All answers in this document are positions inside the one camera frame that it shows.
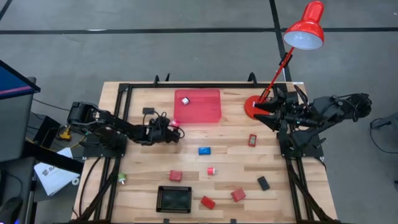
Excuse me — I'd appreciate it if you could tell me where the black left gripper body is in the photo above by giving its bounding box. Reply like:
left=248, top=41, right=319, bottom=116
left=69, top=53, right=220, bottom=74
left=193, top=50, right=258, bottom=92
left=141, top=117, right=172, bottom=146

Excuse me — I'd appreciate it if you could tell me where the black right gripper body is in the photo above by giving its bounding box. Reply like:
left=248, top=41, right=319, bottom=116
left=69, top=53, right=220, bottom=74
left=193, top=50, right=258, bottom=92
left=279, top=91, right=308, bottom=129

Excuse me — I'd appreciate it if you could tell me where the pink translucent plastic tray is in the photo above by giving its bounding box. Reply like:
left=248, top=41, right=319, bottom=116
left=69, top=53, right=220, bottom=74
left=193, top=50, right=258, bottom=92
left=173, top=88, right=223, bottom=124

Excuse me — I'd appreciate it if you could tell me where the black plastic box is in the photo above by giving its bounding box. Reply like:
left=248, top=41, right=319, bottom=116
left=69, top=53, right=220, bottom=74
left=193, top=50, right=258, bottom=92
left=257, top=175, right=271, bottom=192

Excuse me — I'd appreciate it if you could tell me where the black slotted plastic basket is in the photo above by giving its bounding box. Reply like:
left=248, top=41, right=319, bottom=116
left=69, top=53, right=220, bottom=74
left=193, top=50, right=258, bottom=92
left=155, top=185, right=193, bottom=214

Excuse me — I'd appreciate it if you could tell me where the red desk lamp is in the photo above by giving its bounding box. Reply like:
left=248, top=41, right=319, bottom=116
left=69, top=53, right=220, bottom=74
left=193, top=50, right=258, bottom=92
left=244, top=0, right=325, bottom=121

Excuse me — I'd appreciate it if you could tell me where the yellow black plug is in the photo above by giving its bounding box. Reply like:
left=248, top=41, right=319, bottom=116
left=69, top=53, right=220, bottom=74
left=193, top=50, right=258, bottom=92
left=58, top=126, right=73, bottom=141

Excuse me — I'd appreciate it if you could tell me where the black box on floor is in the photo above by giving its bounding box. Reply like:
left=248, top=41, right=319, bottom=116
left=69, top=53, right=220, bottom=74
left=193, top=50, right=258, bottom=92
left=32, top=114, right=62, bottom=149

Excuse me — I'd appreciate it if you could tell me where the white printed paper sheet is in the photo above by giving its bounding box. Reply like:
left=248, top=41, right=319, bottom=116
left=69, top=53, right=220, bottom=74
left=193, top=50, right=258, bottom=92
left=33, top=147, right=81, bottom=197

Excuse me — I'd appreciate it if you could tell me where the grey cabinet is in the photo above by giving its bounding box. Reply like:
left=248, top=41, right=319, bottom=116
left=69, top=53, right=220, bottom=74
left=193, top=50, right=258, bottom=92
left=0, top=93, right=35, bottom=162

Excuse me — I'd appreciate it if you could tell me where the dark computer monitor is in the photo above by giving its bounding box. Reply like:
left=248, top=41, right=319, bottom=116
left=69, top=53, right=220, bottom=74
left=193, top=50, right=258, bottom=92
left=0, top=59, right=41, bottom=100

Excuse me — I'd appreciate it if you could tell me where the black computer mouse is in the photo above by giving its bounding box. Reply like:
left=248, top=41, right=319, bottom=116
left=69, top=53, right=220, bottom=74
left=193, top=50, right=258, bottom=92
left=0, top=196, right=24, bottom=224

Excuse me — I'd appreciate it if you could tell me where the black aluminium table frame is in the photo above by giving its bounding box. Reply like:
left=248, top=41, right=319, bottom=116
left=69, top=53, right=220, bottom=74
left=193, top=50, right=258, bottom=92
left=71, top=73, right=340, bottom=224

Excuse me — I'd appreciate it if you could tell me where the black floor cable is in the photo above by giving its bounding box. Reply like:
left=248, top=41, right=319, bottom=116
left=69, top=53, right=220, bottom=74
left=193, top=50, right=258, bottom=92
left=369, top=117, right=398, bottom=155

